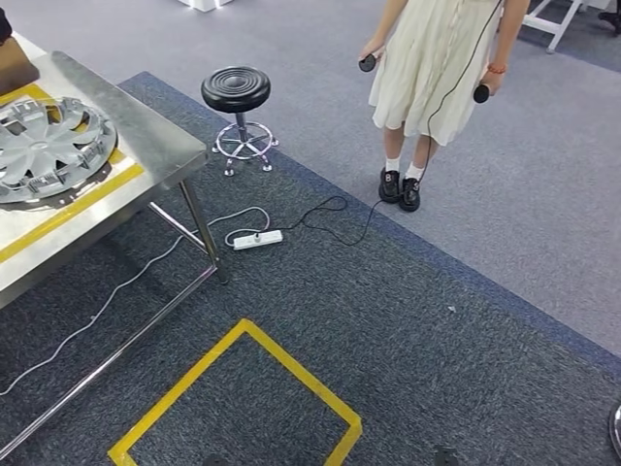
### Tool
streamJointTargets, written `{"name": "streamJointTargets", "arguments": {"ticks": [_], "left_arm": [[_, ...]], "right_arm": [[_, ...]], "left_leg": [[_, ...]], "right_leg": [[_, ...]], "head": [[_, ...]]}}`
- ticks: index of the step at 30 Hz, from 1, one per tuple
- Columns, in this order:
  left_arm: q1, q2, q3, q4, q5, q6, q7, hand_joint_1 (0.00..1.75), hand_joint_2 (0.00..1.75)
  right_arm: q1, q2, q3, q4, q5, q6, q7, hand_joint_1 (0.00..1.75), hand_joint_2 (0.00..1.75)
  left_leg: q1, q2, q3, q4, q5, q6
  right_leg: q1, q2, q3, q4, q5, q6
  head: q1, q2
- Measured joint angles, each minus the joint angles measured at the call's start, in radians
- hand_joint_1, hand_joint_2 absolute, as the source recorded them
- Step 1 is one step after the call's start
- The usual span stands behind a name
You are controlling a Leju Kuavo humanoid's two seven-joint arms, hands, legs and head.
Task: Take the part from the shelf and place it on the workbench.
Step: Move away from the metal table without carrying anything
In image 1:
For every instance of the brown box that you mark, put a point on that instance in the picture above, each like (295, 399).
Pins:
(16, 67)

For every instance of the grey plastic wheel hubcap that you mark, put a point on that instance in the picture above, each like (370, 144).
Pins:
(44, 148)

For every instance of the person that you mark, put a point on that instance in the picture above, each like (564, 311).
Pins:
(427, 71)

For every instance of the black stool chrome base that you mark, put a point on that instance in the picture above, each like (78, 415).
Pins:
(236, 90)

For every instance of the chrome stanchion with round base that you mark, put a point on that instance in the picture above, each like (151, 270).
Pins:
(616, 431)

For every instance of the yellow floor tape square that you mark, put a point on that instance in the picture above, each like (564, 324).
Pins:
(300, 379)

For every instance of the white metal frame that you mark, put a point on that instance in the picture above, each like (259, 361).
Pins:
(553, 26)

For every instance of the grey metal frame stand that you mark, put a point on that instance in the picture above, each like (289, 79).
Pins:
(146, 141)

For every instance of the black handheld controller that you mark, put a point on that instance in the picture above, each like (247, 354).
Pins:
(481, 94)
(367, 63)

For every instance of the white power strip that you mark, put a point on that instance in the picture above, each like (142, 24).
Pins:
(257, 239)

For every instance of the white platform block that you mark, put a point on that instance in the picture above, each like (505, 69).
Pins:
(204, 4)

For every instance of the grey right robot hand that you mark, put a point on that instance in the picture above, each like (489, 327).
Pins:
(446, 456)

